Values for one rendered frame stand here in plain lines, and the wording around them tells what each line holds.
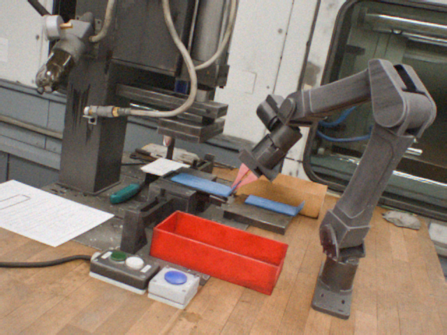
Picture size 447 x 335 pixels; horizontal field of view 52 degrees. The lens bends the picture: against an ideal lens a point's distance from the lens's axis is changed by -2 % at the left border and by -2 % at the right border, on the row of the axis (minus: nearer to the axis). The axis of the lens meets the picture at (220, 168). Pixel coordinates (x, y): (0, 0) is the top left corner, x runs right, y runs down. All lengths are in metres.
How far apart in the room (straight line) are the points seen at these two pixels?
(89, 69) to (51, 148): 1.05
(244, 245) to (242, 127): 0.81
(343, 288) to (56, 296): 0.52
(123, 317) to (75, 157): 0.55
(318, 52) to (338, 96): 0.69
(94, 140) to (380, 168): 0.67
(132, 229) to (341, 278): 0.41
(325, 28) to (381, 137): 0.82
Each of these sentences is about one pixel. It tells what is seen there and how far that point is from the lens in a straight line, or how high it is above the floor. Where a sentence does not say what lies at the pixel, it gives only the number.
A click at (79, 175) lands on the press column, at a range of 1.21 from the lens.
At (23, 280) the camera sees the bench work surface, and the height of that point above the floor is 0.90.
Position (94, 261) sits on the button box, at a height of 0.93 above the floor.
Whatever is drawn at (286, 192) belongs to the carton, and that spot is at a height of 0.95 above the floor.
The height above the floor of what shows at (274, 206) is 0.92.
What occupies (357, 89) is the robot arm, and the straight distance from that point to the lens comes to 0.89.
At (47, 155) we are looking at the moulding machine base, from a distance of 2.16.
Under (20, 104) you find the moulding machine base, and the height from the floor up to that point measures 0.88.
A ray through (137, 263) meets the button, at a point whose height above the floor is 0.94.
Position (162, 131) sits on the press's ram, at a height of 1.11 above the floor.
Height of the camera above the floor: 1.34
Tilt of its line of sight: 16 degrees down
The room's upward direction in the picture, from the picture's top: 11 degrees clockwise
